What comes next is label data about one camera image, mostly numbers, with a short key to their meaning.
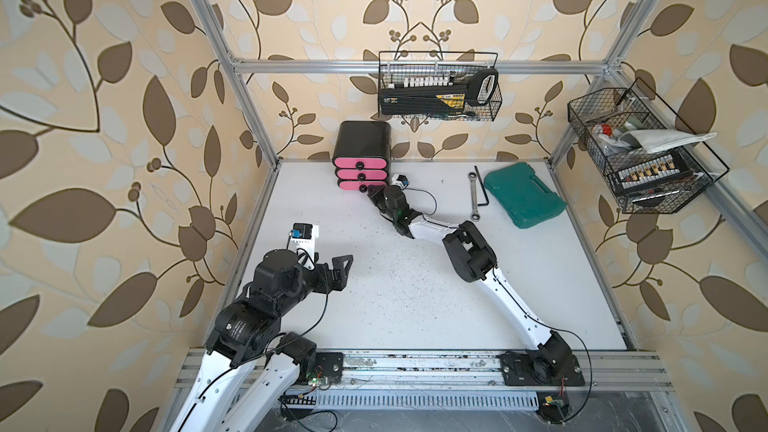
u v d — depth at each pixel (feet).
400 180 3.38
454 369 2.47
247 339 1.41
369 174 3.51
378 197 3.22
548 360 2.09
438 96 2.66
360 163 3.28
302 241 1.90
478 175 3.79
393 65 2.98
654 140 2.10
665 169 2.15
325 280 1.90
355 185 3.55
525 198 3.49
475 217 3.43
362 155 3.27
